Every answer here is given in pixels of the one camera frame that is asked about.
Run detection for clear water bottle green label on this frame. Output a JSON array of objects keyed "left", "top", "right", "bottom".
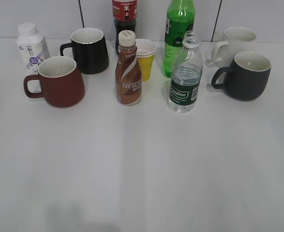
[{"left": 168, "top": 30, "right": 203, "bottom": 113}]

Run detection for dark red mug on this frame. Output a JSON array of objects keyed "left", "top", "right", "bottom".
[{"left": 23, "top": 56, "right": 86, "bottom": 108}]

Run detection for black mug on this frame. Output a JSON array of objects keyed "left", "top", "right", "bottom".
[{"left": 60, "top": 28, "right": 109, "bottom": 74}]

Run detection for dark grey mug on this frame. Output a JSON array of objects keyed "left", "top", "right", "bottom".
[{"left": 211, "top": 52, "right": 271, "bottom": 101}]

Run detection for white mug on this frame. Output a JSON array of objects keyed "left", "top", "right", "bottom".
[{"left": 205, "top": 27, "right": 257, "bottom": 68}]

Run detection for brown Nescafe coffee bottle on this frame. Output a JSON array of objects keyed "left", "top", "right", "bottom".
[{"left": 115, "top": 30, "right": 142, "bottom": 105}]

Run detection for yellow paper cup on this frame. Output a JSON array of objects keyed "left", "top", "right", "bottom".
[{"left": 137, "top": 55, "right": 154, "bottom": 82}]

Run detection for white paper cup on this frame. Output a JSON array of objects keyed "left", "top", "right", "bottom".
[{"left": 136, "top": 39, "right": 157, "bottom": 58}]

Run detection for dark cola bottle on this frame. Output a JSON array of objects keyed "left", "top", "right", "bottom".
[{"left": 112, "top": 0, "right": 137, "bottom": 54}]

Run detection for green soda bottle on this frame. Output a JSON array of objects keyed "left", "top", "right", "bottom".
[{"left": 163, "top": 0, "right": 195, "bottom": 78}]

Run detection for white yogurt drink bottle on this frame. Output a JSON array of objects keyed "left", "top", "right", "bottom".
[{"left": 16, "top": 22, "right": 50, "bottom": 75}]

